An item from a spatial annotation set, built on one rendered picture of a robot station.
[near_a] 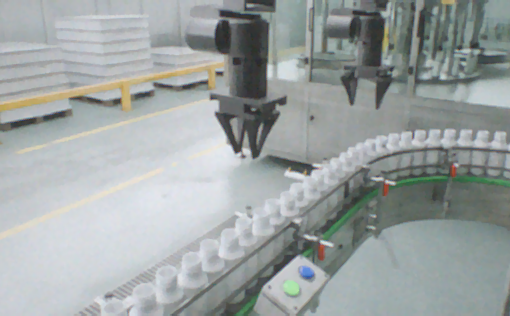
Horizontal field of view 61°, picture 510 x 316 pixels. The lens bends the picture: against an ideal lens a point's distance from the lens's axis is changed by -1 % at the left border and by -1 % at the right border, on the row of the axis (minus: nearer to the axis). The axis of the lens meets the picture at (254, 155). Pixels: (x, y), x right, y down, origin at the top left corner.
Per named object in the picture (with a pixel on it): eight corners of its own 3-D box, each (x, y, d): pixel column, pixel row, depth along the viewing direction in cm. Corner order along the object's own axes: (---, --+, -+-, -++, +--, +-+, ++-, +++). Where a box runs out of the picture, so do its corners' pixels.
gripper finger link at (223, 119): (250, 167, 65) (251, 105, 61) (213, 156, 68) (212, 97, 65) (275, 154, 70) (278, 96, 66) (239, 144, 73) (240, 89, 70)
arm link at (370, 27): (381, 13, 92) (390, 12, 96) (350, 12, 95) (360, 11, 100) (378, 46, 94) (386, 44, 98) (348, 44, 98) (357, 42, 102)
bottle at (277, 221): (284, 266, 110) (286, 207, 104) (260, 266, 110) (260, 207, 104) (283, 253, 115) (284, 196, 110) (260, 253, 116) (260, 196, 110)
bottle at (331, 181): (317, 220, 132) (319, 169, 127) (316, 211, 138) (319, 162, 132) (337, 221, 132) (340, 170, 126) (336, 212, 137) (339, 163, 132)
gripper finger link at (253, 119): (254, 168, 64) (256, 106, 61) (216, 157, 68) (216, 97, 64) (279, 155, 69) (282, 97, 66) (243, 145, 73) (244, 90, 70)
